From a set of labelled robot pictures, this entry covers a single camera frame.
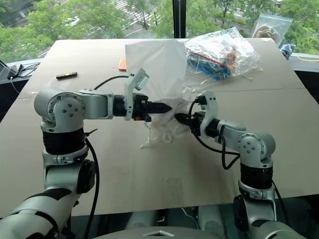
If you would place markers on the orange flat block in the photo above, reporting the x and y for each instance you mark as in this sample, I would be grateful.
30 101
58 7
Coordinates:
122 64

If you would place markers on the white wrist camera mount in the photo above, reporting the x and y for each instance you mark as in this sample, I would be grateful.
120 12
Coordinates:
210 109
134 85

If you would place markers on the grey rounded robot leg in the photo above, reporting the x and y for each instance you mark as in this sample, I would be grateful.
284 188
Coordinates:
211 220
142 220

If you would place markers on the black bar with yellow mark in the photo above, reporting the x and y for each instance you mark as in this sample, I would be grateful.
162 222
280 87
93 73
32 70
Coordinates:
66 75

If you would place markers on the dark window frame post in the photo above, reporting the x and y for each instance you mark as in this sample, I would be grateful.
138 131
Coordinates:
180 18

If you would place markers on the clear plastic zip bag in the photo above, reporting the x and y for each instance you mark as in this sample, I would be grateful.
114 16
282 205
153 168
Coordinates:
154 69

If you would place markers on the clear bag of colourful items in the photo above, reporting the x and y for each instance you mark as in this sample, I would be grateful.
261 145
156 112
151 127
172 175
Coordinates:
219 57

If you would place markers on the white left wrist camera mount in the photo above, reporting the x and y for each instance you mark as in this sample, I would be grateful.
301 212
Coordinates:
134 85

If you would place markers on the grey robot torso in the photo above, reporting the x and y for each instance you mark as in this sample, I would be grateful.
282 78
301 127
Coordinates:
160 233

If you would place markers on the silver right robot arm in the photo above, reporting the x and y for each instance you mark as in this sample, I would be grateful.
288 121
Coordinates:
256 154

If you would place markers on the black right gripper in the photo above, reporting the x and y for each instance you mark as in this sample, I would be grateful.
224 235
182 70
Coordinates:
197 122

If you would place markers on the blue crumpled cloth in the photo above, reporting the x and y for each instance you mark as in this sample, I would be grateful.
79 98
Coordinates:
287 49

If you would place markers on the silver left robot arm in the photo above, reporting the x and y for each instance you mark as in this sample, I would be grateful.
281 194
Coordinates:
69 107

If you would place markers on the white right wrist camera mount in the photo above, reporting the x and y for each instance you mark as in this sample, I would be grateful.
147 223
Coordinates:
210 109

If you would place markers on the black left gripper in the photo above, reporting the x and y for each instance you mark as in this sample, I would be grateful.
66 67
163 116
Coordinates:
140 105

